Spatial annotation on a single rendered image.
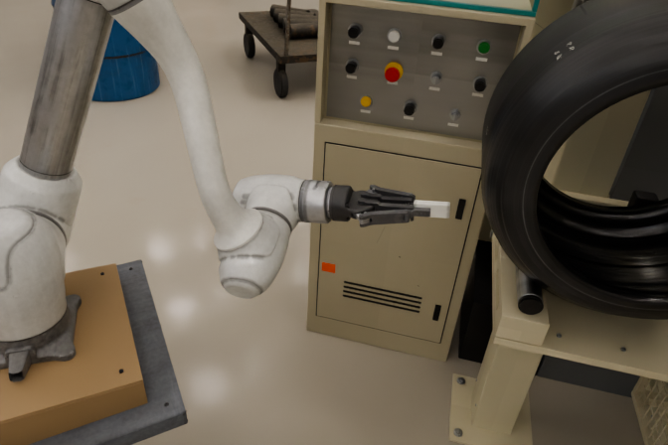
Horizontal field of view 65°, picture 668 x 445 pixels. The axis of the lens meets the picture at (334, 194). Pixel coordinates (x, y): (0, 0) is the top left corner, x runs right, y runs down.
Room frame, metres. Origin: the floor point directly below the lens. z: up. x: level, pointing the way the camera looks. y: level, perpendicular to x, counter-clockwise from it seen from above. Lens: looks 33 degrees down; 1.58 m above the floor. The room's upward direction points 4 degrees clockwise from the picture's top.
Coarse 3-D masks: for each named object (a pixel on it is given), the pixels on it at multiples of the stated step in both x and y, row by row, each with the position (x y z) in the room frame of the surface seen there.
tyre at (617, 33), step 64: (640, 0) 0.81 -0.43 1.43; (512, 64) 0.93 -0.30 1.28; (576, 64) 0.74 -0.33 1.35; (640, 64) 0.70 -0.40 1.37; (512, 128) 0.75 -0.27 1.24; (576, 128) 0.70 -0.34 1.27; (512, 192) 0.72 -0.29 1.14; (512, 256) 0.74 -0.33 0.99; (576, 256) 0.86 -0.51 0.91; (640, 256) 0.86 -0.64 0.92
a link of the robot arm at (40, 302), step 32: (0, 224) 0.73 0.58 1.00; (32, 224) 0.75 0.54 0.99; (0, 256) 0.68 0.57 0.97; (32, 256) 0.70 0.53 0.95; (64, 256) 0.80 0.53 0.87; (0, 288) 0.65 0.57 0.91; (32, 288) 0.68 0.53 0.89; (64, 288) 0.75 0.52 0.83; (0, 320) 0.64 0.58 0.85; (32, 320) 0.66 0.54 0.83
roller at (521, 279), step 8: (520, 272) 0.79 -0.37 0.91; (520, 280) 0.77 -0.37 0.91; (528, 280) 0.76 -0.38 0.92; (520, 288) 0.75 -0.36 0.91; (528, 288) 0.74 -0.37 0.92; (536, 288) 0.74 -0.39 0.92; (520, 296) 0.73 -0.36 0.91; (528, 296) 0.72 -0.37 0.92; (536, 296) 0.72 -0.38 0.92; (520, 304) 0.71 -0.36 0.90; (528, 304) 0.71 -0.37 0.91; (536, 304) 0.71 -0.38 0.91; (528, 312) 0.71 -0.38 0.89; (536, 312) 0.71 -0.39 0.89
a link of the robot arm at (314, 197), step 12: (312, 180) 0.93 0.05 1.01; (300, 192) 0.89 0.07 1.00; (312, 192) 0.88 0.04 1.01; (324, 192) 0.88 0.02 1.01; (300, 204) 0.87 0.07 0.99; (312, 204) 0.87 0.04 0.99; (324, 204) 0.86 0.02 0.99; (300, 216) 0.87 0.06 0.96; (312, 216) 0.86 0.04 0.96; (324, 216) 0.86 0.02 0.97
